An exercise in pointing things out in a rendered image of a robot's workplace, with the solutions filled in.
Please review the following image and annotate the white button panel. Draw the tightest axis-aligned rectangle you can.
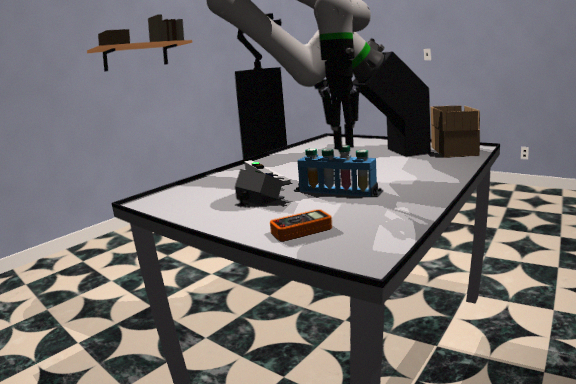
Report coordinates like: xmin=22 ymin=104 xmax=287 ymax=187
xmin=235 ymin=169 xmax=285 ymax=207

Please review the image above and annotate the orange pocket multimeter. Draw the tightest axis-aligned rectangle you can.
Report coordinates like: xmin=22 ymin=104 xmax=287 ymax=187
xmin=270 ymin=210 xmax=332 ymax=241

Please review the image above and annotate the blue test tube rack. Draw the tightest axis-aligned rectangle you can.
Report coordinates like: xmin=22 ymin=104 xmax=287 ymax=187
xmin=297 ymin=154 xmax=377 ymax=197

